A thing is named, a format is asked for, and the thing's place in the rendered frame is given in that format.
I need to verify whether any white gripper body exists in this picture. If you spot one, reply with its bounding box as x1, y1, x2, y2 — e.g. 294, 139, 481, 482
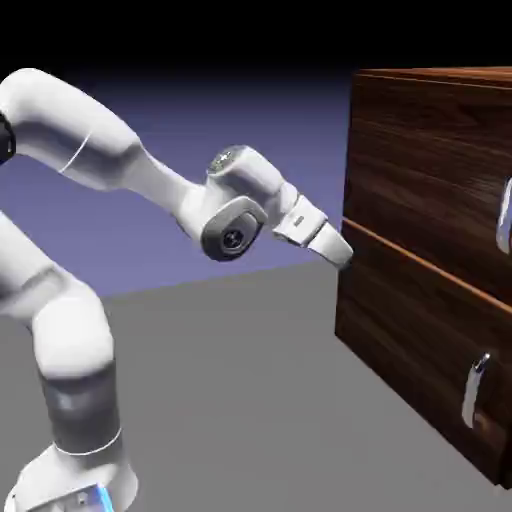
306, 221, 355, 270

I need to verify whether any dark wood cabinet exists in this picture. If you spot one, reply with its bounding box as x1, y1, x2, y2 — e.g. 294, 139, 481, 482
334, 66, 512, 490

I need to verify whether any dark wood cabinet door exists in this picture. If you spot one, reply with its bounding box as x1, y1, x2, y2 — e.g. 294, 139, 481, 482
334, 225, 512, 487
342, 74, 512, 308

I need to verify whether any curved silver door handle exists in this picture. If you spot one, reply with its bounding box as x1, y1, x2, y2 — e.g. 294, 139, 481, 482
495, 175, 512, 256
461, 352, 492, 429

